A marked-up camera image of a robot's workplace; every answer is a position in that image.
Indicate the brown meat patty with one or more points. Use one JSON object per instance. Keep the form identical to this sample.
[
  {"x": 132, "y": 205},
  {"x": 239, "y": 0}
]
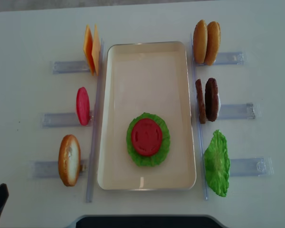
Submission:
[
  {"x": 201, "y": 103},
  {"x": 211, "y": 99}
]

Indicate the red tomato slice on tray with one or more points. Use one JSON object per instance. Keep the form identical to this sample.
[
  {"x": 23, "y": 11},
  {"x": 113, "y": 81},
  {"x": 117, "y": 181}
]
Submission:
[{"x": 146, "y": 137}]

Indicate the green lettuce leaf on tray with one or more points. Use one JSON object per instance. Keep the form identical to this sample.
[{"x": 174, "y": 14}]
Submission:
[{"x": 160, "y": 156}]

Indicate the upright red tomato slice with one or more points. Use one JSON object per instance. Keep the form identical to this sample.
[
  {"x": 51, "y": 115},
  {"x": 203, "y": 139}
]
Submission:
[{"x": 83, "y": 106}]

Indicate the right orange cheese slice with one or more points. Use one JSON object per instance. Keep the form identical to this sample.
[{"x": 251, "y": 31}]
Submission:
[{"x": 96, "y": 50}]

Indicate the orange cheese slice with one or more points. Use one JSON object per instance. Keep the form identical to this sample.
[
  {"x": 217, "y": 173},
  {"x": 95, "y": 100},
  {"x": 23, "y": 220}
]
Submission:
[
  {"x": 96, "y": 50},
  {"x": 87, "y": 49}
]

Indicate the upright sliced bread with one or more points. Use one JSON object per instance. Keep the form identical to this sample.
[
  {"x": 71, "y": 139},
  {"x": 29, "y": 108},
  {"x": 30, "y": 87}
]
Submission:
[{"x": 69, "y": 160}]

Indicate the upright green lettuce leaf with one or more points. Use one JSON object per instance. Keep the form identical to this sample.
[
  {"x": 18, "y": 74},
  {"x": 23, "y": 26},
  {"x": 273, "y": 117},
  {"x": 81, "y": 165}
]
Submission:
[{"x": 217, "y": 164}]

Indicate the left orange cheese slice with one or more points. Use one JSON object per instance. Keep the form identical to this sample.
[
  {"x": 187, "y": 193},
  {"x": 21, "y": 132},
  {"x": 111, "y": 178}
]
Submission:
[{"x": 87, "y": 49}]

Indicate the cream rectangular tray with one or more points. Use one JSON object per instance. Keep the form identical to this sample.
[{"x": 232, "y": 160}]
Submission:
[{"x": 145, "y": 78}]

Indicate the clear long left rail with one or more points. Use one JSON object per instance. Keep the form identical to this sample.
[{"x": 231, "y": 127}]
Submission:
[{"x": 91, "y": 167}]

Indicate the clear long rail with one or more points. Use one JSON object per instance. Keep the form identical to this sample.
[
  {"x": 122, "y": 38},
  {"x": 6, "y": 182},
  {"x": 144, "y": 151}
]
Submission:
[
  {"x": 199, "y": 128},
  {"x": 91, "y": 167}
]

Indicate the clear tomato holder rail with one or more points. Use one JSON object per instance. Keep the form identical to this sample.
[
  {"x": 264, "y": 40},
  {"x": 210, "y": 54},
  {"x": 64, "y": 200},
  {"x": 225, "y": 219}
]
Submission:
[{"x": 57, "y": 120}]

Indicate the clear patty holder rail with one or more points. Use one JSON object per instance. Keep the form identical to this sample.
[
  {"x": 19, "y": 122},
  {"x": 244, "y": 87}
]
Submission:
[{"x": 239, "y": 111}]

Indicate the clear cheese holder rail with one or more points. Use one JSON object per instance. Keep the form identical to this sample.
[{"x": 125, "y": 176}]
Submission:
[{"x": 64, "y": 67}]

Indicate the clear bun holder rail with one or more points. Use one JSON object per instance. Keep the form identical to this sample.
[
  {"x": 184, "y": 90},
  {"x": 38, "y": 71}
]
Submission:
[{"x": 230, "y": 58}]

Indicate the clear long right rail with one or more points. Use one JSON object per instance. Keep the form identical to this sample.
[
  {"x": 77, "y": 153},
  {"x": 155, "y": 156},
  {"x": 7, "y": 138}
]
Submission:
[{"x": 199, "y": 128}]

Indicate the clear bread holder rail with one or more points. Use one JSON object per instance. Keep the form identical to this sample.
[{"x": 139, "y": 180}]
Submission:
[{"x": 43, "y": 170}]

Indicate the clear lettuce holder rail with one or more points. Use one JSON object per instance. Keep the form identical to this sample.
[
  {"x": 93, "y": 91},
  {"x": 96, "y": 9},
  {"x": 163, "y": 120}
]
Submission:
[{"x": 261, "y": 166}]

